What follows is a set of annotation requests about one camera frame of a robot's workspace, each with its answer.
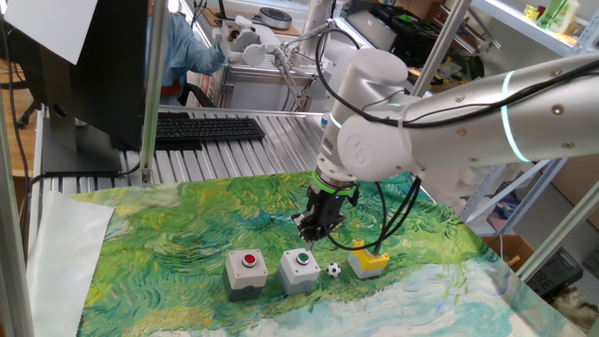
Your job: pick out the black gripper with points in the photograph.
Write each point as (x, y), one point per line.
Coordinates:
(327, 208)

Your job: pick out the grey box green push button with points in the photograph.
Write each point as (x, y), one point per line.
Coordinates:
(297, 276)

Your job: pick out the yellow box green mushroom button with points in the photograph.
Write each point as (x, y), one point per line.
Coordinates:
(369, 264)

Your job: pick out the grey box red push button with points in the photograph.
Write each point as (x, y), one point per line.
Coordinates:
(243, 281)

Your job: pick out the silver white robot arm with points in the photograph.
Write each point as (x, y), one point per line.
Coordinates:
(468, 121)

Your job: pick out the white bulky robot arm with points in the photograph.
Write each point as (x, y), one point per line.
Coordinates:
(318, 19)

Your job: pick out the small soccer ball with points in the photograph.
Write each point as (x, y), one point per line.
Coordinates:
(333, 270)

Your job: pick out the painted landscape cloth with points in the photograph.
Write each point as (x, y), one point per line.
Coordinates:
(187, 234)

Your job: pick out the black keyboard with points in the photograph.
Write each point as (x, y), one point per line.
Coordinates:
(206, 128)

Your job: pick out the black office chair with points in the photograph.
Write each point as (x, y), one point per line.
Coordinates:
(192, 93)

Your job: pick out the cardboard box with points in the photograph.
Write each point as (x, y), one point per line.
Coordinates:
(496, 248)

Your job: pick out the white handheld device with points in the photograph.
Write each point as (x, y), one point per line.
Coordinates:
(255, 54)

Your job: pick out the grey laptop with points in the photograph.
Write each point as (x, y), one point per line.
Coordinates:
(374, 30)

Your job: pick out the round black device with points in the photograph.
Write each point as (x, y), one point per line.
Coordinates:
(276, 16)

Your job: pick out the person in blue shirt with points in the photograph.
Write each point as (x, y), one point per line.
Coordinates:
(187, 51)

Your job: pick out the black plastic crate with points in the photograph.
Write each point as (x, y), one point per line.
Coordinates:
(557, 276)

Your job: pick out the white fabric sheet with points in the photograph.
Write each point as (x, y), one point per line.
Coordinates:
(61, 262)

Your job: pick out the black computer monitor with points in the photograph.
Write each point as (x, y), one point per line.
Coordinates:
(107, 70)

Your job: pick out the beige fuzzy fabric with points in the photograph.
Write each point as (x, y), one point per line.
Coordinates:
(575, 313)

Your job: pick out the grey metal shelf rack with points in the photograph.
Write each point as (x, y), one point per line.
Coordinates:
(524, 21)

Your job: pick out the small yellow jar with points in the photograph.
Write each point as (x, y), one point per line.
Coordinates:
(530, 12)

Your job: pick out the green bottle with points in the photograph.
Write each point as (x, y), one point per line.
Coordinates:
(557, 14)

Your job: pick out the white paper sheet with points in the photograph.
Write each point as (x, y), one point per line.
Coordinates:
(51, 23)

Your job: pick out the aluminium frame post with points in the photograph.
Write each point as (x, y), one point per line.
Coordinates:
(11, 234)
(440, 47)
(154, 93)
(557, 234)

